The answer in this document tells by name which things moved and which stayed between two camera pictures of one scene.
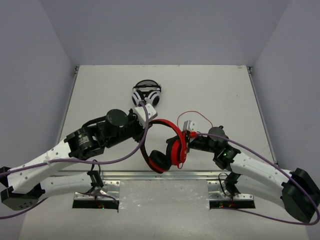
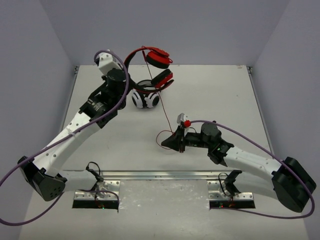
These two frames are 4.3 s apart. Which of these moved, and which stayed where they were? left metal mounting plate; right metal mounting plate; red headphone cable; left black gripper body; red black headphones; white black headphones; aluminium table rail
Moved: left black gripper body; red headphone cable; red black headphones
Stayed: right metal mounting plate; white black headphones; aluminium table rail; left metal mounting plate
